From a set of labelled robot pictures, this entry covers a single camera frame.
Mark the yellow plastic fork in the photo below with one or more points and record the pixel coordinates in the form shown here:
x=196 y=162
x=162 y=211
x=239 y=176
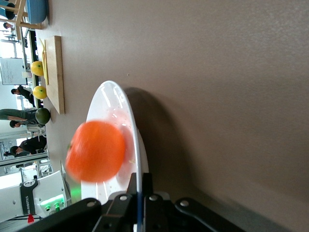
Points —
x=43 y=47

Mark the whiteboard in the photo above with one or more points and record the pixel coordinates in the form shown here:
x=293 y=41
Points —
x=12 y=71

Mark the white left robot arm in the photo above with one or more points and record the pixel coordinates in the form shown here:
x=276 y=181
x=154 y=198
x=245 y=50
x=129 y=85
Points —
x=48 y=183

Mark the yellow lemon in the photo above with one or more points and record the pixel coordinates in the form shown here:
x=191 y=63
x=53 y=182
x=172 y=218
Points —
x=40 y=92
x=37 y=68

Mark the dark green avocado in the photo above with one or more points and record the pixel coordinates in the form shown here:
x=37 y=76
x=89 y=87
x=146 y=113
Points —
x=43 y=116

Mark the yellow plastic knife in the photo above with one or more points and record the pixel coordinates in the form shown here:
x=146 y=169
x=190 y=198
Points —
x=46 y=75

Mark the bamboo cutting board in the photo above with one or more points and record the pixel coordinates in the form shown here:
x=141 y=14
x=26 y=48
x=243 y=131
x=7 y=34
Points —
x=56 y=77

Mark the orange fruit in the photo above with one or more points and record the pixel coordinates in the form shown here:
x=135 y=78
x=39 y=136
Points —
x=96 y=152

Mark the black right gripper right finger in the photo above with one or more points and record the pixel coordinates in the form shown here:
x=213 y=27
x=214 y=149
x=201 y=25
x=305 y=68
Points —
x=157 y=215

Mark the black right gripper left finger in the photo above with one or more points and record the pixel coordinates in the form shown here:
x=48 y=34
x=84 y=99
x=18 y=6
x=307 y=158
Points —
x=120 y=212

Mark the person in dark clothes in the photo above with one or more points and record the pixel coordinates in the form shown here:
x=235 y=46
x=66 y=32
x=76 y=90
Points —
x=25 y=93
x=31 y=145

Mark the wooden mug rack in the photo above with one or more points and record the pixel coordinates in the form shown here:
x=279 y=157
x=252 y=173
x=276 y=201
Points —
x=20 y=14

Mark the round white plate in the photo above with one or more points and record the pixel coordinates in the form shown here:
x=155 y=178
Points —
x=113 y=101

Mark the person in green shirt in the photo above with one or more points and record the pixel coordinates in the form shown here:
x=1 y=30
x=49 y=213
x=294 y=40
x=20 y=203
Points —
x=17 y=116

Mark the blue bowl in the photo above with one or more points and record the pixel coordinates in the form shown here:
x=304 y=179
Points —
x=36 y=10

